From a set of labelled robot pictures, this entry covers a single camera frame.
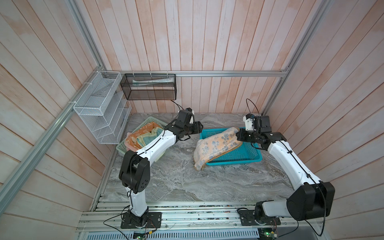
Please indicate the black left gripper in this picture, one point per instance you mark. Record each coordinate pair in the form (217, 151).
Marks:
(197, 128)

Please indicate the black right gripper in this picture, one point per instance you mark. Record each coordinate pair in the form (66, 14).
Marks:
(240, 136)

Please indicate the teal plastic basket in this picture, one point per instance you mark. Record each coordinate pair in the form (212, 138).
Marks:
(243, 155)

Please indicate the orange paw print towel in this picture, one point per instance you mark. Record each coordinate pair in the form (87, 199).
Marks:
(215, 146)

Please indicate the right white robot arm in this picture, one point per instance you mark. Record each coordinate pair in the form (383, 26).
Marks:
(312, 198)

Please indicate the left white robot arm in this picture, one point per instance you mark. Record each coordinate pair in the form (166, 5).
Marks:
(135, 172)

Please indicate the green yellow striped towel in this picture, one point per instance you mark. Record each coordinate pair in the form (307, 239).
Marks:
(148, 137)

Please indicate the pink orange patterned towel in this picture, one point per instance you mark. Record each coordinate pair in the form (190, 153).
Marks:
(130, 141)

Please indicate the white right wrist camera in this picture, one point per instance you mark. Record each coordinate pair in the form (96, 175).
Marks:
(249, 123)

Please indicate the black mesh wall basket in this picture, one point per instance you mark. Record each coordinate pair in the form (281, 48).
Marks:
(139, 87)

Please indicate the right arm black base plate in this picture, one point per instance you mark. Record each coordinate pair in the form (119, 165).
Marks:
(252, 218)

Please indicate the white wire mesh shelf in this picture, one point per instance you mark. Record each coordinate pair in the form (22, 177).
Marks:
(103, 109)

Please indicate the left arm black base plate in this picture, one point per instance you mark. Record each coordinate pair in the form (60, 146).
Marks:
(148, 219)

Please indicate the aluminium mounting rail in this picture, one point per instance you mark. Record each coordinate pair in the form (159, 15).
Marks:
(193, 221)

